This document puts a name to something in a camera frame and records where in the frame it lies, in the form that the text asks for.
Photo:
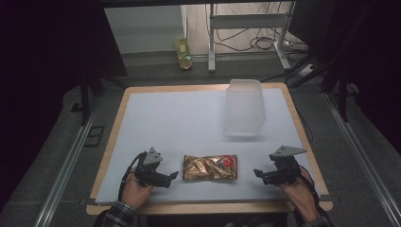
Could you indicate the black curtain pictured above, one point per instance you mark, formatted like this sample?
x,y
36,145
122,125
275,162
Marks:
x,y
47,47
369,56

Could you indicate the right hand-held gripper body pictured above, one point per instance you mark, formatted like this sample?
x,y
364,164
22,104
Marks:
x,y
287,170

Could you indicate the white table mat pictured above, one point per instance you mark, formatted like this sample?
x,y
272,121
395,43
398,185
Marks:
x,y
189,126

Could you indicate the translucent plastic container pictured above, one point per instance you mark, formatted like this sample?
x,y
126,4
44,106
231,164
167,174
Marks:
x,y
245,108

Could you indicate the black floor bracket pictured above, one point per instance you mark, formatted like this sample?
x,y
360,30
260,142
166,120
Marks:
x,y
94,135

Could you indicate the metal floor rail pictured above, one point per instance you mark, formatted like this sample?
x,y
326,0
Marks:
x,y
362,157
67,170

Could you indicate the wooden table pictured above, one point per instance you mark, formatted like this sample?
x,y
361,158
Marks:
x,y
110,148

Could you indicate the person's left hand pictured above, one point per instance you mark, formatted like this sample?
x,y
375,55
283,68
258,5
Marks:
x,y
135,194

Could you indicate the black metal stand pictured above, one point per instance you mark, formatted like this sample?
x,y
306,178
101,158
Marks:
x,y
85,94
342,91

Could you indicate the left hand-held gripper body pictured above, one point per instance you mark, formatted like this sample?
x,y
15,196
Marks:
x,y
148,171

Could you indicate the yellow drink bottle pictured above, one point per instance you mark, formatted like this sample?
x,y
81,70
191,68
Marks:
x,y
183,52

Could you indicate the person's right hand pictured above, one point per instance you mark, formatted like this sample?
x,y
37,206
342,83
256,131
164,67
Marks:
x,y
301,198

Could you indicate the gold foil snack packet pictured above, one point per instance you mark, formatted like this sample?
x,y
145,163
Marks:
x,y
209,167

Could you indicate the white power strip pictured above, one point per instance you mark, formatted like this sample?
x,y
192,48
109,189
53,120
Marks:
x,y
306,70

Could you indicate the white metal desk frame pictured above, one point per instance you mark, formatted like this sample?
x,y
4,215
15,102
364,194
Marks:
x,y
246,21

